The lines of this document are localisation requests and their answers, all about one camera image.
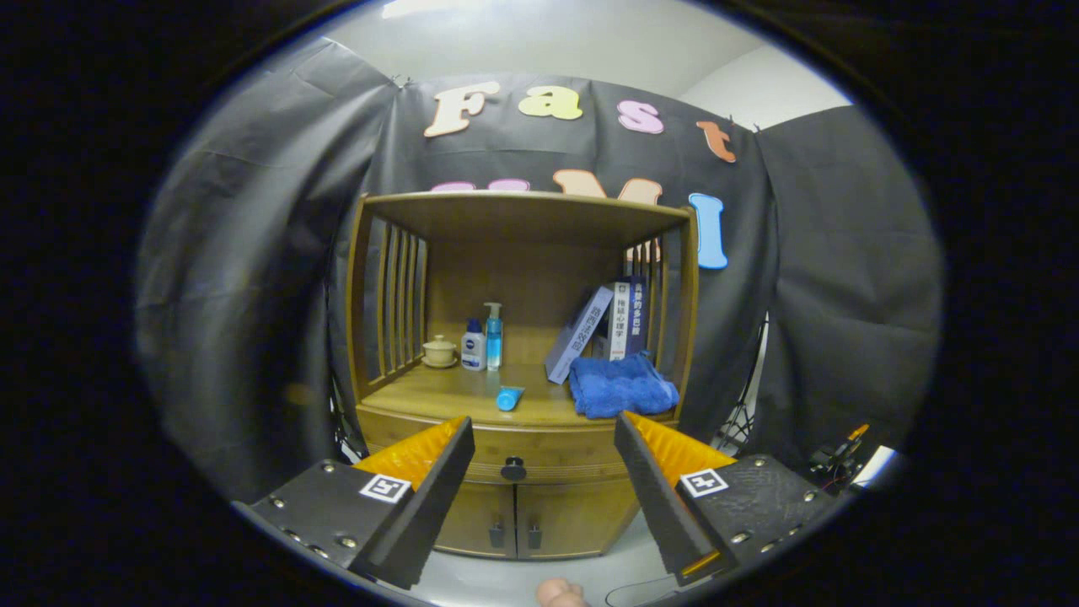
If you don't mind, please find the blue folded towel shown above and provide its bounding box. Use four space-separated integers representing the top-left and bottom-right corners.
568 351 680 420

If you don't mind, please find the wooden countertop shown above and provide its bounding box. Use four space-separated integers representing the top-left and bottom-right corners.
361 341 679 428

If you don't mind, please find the wooden cabinet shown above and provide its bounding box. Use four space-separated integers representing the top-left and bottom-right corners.
346 191 701 561

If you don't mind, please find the black device with orange tip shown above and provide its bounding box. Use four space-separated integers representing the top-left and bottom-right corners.
809 423 903 494

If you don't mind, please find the grey leaning book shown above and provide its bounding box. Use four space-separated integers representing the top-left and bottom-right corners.
545 285 615 385

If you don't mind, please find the black backdrop cloth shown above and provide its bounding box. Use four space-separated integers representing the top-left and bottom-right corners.
135 38 945 507

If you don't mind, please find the wooden cabinet door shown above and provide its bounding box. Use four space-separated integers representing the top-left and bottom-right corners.
434 481 518 559
514 479 639 560

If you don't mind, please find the dark blue book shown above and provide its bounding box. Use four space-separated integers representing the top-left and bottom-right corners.
625 276 648 355

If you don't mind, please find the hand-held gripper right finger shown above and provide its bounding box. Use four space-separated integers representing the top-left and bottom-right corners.
614 411 852 588

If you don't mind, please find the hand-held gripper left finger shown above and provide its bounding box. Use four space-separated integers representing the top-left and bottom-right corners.
232 416 477 591

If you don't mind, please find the blue pump bottle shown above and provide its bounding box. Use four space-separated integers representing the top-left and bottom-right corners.
484 302 505 370

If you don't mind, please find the wooden drawer with black knob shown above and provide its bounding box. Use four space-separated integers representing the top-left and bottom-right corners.
356 405 679 486

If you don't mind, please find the white spine book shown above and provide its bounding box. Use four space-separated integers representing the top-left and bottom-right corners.
609 281 631 362

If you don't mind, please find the white lotion bottle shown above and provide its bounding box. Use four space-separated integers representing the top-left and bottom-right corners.
460 318 487 372

